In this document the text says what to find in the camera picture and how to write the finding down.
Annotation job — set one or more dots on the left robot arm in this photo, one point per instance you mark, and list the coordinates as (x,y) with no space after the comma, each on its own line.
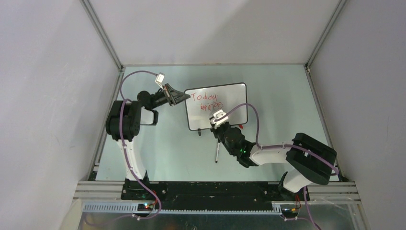
(126,117)

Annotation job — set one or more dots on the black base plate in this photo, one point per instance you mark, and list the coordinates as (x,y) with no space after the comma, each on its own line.
(210,195)

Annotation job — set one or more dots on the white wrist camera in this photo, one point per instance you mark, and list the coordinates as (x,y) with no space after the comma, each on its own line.
(218,118)
(159,80)

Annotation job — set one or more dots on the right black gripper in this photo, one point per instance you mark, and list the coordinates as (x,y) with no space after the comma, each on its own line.
(215,131)

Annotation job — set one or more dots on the black whiteboard marker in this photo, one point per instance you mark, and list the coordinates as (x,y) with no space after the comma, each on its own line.
(217,151)

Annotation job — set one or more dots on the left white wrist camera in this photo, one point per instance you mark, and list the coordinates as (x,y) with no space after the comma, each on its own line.
(159,80)

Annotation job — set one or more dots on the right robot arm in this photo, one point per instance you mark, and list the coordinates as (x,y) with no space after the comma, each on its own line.
(312,161)

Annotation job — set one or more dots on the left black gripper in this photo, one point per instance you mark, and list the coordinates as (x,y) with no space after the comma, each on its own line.
(168,93)

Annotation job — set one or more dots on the white board black frame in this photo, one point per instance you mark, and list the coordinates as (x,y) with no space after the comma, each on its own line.
(203,102)

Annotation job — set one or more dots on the aluminium frame rail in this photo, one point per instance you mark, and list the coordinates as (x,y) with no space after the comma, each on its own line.
(97,24)

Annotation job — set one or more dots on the grey cable duct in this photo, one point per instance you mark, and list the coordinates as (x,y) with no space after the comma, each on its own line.
(138,208)

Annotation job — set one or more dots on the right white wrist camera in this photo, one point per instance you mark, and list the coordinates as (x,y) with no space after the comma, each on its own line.
(218,118)

